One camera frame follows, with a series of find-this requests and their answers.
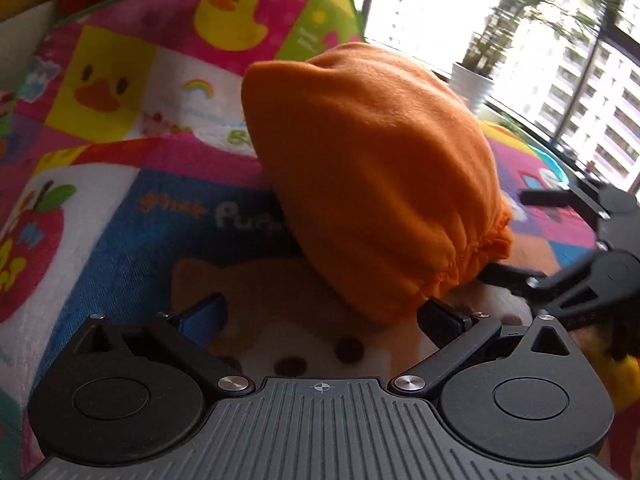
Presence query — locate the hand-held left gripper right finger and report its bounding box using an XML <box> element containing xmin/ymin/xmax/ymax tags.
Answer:
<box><xmin>391</xmin><ymin>296</ymin><xmax>574</xmax><ymax>397</ymax></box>

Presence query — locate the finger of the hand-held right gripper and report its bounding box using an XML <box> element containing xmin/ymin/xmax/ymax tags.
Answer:
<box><xmin>479</xmin><ymin>250</ymin><xmax>609</xmax><ymax>315</ymax></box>
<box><xmin>520</xmin><ymin>187</ymin><xmax>609</xmax><ymax>224</ymax></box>

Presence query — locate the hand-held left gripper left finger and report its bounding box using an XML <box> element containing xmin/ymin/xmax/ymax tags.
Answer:
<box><xmin>75</xmin><ymin>294</ymin><xmax>252</xmax><ymax>397</ymax></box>

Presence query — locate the orange fleece garment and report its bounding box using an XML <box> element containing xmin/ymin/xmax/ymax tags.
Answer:
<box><xmin>241</xmin><ymin>42</ymin><xmax>515</xmax><ymax>326</ymax></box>

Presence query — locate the palm plant in white pot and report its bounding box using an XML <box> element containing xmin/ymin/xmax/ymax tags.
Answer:
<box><xmin>451</xmin><ymin>0</ymin><xmax>631</xmax><ymax>113</ymax></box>

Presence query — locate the colourful cartoon printed blanket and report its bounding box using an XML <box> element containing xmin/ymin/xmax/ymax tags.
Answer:
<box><xmin>0</xmin><ymin>0</ymin><xmax>640</xmax><ymax>480</ymax></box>

